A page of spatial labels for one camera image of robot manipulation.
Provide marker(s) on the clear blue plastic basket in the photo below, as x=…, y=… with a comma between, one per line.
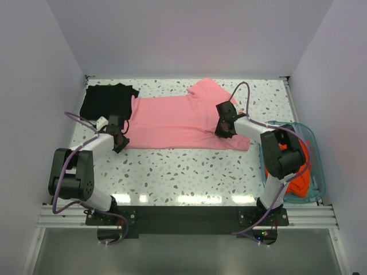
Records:
x=317, y=187

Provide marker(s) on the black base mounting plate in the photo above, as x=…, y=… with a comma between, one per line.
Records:
x=131, y=222

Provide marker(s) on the aluminium frame rail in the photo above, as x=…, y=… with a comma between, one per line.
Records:
x=299, y=217

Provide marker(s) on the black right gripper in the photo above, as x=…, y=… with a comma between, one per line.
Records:
x=220, y=133

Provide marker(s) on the orange t-shirt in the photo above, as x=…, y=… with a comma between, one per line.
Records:
x=300, y=185

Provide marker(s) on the black folded t-shirt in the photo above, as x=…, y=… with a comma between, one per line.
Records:
x=106, y=100

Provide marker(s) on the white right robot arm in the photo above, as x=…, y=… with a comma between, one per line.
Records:
x=283, y=151

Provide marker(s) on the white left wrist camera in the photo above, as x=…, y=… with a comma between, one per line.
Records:
x=101, y=122

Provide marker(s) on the pink t-shirt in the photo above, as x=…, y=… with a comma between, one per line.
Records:
x=187, y=121

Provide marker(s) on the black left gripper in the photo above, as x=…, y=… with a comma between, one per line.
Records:
x=125, y=142

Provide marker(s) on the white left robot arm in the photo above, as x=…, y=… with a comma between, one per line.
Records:
x=72, y=177

